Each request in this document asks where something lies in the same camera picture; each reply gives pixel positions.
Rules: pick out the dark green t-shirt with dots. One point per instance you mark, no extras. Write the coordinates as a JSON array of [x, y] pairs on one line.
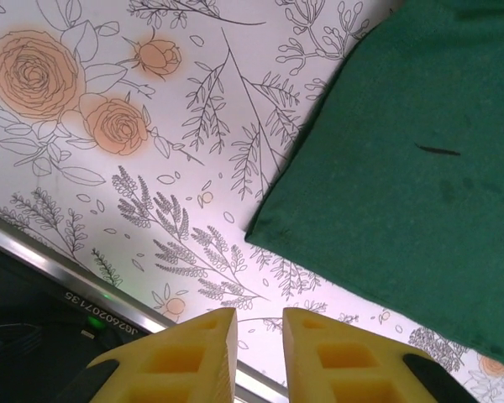
[[403, 168]]

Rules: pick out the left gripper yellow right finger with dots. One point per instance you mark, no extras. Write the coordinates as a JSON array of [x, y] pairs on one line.
[[344, 365]]

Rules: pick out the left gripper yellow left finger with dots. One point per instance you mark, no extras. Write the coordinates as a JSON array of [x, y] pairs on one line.
[[185, 361]]

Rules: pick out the long aluminium base rail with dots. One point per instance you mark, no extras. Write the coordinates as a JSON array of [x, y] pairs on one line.
[[46, 260]]

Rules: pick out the floral table cover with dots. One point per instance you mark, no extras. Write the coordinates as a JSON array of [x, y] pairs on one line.
[[151, 189]]

